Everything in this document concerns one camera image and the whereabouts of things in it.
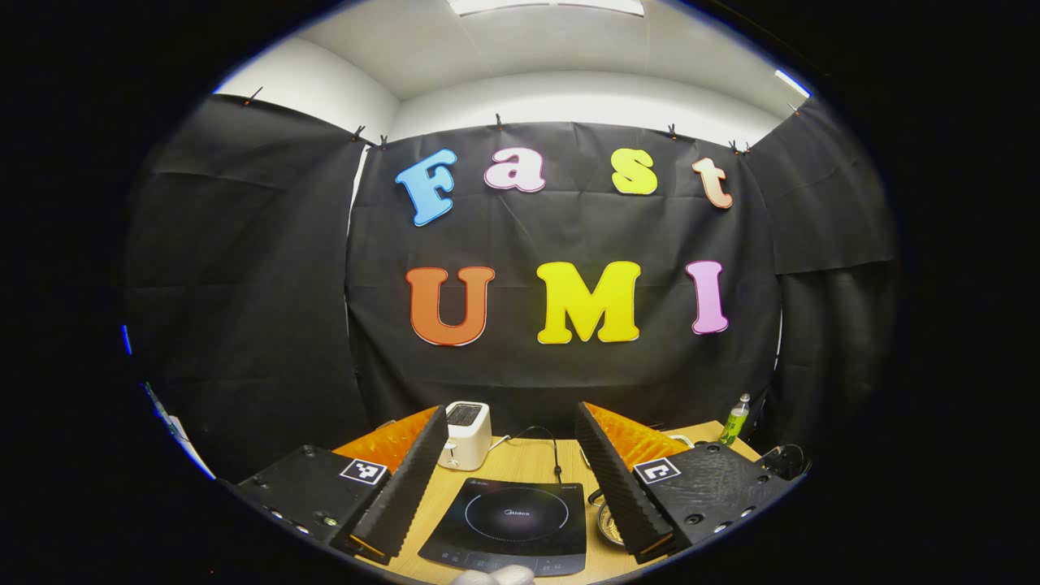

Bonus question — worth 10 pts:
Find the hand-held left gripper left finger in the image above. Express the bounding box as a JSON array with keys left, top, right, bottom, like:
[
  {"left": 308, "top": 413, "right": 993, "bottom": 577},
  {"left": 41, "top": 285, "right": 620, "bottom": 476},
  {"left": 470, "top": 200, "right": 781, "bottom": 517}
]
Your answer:
[{"left": 234, "top": 404, "right": 450, "bottom": 566}]

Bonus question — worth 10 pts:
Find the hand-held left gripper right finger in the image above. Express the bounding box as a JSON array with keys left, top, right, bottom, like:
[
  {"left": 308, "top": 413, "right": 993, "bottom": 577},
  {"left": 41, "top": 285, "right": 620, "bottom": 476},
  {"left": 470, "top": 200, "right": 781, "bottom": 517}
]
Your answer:
[{"left": 574, "top": 400, "right": 802, "bottom": 567}]

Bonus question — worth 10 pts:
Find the stainless steel pot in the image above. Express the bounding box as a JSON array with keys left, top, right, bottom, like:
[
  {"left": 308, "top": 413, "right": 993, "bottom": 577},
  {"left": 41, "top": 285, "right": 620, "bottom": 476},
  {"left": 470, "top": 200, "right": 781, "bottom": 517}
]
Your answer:
[{"left": 587, "top": 486, "right": 628, "bottom": 547}]

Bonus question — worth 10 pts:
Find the black induction cooktop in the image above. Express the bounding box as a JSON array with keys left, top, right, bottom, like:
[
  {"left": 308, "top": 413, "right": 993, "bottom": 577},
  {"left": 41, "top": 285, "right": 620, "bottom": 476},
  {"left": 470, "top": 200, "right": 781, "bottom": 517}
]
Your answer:
[{"left": 418, "top": 477, "right": 587, "bottom": 578}]

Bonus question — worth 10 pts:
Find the white toaster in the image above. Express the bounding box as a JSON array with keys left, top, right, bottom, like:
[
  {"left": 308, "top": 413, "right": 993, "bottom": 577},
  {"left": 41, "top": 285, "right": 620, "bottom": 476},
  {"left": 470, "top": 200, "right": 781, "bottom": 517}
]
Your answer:
[{"left": 439, "top": 401, "right": 492, "bottom": 470}]

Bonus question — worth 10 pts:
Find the green label drink bottle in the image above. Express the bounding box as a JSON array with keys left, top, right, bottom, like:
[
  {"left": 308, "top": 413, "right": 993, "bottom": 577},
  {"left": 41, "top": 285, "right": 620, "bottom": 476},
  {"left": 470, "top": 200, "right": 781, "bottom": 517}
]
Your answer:
[{"left": 719, "top": 394, "right": 750, "bottom": 446}]

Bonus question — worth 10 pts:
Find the dark round object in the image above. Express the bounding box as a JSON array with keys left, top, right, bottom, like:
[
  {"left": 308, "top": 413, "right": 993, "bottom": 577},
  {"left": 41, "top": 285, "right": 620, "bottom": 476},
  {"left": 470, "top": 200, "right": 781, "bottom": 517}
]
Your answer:
[{"left": 762, "top": 444, "right": 813, "bottom": 482}]

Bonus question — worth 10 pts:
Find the row of cloth clips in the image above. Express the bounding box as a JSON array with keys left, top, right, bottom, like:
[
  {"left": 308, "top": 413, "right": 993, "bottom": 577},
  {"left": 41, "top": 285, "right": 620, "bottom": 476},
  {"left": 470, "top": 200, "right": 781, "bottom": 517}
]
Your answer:
[{"left": 244, "top": 85, "right": 801, "bottom": 155}]

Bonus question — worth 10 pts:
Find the long ceiling light panel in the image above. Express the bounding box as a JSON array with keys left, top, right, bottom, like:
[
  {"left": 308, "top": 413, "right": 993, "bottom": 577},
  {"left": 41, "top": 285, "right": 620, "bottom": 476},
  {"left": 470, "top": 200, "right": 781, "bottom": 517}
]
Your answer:
[{"left": 447, "top": 0, "right": 645, "bottom": 17}]

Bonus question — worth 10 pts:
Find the black power cable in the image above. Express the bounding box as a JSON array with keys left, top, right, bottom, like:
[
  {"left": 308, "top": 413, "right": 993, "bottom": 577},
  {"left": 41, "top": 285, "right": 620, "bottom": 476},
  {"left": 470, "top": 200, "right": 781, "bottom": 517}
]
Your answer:
[{"left": 486, "top": 425, "right": 565, "bottom": 482}]

